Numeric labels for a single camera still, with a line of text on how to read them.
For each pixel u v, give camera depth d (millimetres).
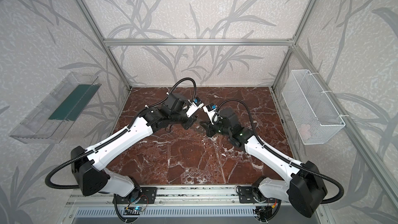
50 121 631
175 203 727
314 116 608
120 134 456
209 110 668
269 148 489
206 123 696
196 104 642
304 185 392
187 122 656
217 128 664
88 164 398
